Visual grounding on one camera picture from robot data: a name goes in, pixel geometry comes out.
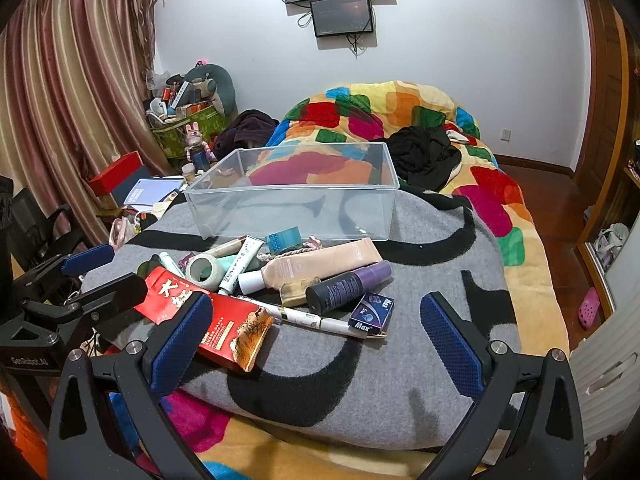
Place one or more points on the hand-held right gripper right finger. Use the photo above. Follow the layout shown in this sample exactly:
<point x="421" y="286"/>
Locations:
<point x="450" y="347"/>

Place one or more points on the striped curtain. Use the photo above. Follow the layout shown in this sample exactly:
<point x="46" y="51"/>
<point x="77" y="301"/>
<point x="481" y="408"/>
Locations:
<point x="75" y="85"/>

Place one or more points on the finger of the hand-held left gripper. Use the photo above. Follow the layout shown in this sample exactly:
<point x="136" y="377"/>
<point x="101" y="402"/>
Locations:
<point x="117" y="297"/>
<point x="87" y="260"/>

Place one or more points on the red box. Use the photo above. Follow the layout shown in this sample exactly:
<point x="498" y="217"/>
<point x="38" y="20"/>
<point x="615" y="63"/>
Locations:
<point x="115" y="172"/>

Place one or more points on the mint green bottle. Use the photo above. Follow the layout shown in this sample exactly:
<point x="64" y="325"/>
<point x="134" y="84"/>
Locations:
<point x="227" y="261"/>

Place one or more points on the colourful patchwork blanket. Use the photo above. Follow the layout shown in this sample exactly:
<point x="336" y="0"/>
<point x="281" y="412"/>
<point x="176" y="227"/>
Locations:
<point x="350" y="110"/>

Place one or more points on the pale green tube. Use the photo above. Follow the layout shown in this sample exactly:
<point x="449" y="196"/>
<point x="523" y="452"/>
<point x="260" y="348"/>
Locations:
<point x="167" y="262"/>

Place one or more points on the grey black blanket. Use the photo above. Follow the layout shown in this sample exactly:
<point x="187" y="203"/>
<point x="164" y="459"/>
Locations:
<point x="375" y="385"/>

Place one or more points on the black office chair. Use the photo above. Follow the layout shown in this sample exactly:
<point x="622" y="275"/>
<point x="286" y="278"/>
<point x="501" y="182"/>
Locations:
<point x="35" y="225"/>

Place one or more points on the white bag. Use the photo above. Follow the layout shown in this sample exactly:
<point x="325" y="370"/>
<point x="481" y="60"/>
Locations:
<point x="612" y="240"/>

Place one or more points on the blue notebook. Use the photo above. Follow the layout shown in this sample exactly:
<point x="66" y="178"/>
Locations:
<point x="150" y="190"/>

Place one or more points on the pink rabbit bottle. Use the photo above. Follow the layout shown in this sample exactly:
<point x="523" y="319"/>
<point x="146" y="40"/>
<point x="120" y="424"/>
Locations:
<point x="195" y="135"/>

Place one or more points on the purple bottle with dark cap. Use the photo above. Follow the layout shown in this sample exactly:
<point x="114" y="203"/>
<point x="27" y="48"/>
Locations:
<point x="340" y="290"/>

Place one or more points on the pink slipper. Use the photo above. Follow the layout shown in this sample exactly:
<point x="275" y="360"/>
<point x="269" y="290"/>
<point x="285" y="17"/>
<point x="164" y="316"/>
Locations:
<point x="589" y="307"/>

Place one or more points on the pink pouch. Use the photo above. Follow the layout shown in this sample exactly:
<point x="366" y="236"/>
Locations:
<point x="121" y="232"/>

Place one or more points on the white cloth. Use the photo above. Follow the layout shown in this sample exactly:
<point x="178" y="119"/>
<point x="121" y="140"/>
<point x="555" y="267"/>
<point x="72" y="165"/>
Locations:
<point x="460" y="136"/>

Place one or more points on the wall outlet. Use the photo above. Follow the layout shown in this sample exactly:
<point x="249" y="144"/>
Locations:
<point x="506" y="134"/>

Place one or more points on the small teal box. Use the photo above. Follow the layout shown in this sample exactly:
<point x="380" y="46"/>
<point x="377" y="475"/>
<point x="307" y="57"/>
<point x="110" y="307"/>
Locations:
<point x="282" y="240"/>

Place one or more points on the small blue box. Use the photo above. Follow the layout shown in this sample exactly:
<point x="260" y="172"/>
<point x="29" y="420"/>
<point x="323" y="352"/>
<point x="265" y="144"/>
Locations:
<point x="372" y="312"/>

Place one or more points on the white toothpaste tube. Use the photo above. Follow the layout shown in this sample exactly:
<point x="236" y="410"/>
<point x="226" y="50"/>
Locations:
<point x="240" y="265"/>

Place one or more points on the red snack packet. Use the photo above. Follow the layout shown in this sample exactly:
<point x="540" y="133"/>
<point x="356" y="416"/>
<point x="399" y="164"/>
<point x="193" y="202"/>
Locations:
<point x="235" y="325"/>

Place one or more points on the beige cosmetic tube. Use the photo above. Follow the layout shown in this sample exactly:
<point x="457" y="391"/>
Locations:
<point x="320" y="262"/>

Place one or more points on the white pen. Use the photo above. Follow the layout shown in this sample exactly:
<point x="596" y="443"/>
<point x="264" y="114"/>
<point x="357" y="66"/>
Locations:
<point x="310" y="319"/>

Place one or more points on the wooden door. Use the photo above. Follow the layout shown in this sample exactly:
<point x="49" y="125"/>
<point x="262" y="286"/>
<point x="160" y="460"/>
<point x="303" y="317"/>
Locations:
<point x="600" y="85"/>

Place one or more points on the white slotted panel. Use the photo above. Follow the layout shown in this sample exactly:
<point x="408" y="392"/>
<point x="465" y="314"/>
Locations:
<point x="615" y="360"/>

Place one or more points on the small wall screen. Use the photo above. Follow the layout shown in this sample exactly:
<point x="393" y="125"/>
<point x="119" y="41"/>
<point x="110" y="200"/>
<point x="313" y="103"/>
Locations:
<point x="342" y="15"/>

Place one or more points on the olive glass bottle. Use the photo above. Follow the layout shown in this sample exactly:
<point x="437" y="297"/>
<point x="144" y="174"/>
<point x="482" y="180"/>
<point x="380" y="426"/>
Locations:
<point x="294" y="294"/>

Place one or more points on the green bag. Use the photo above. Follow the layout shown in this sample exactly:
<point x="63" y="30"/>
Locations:
<point x="172" y="142"/>

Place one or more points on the clear plastic box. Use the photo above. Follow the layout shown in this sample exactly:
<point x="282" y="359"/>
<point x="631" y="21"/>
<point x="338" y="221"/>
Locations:
<point x="300" y="210"/>

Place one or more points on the black clothing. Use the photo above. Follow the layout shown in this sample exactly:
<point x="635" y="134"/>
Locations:
<point x="425" y="155"/>

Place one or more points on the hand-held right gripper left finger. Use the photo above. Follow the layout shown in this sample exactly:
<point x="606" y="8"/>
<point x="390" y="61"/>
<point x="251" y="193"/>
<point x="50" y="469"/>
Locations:
<point x="180" y="347"/>

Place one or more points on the beige cosmetic stick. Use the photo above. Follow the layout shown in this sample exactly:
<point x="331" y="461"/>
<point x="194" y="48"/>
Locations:
<point x="225" y="248"/>

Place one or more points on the white tape roll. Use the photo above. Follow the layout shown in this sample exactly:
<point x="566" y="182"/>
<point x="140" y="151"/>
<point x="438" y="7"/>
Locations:
<point x="191" y="271"/>

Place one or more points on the grey neck pillow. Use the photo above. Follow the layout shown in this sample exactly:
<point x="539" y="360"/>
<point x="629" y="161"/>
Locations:
<point x="225" y="85"/>

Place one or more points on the dark purple clothing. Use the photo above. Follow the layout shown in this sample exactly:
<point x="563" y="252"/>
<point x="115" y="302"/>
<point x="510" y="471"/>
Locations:
<point x="247" y="127"/>

